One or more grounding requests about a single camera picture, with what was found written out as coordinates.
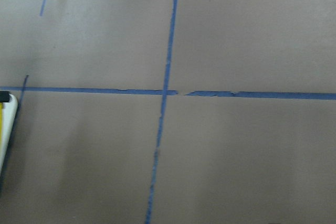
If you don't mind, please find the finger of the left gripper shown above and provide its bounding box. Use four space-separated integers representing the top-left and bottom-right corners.
0 91 11 103

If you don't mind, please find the white rectangular plate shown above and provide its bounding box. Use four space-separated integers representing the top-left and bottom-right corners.
1 93 18 170

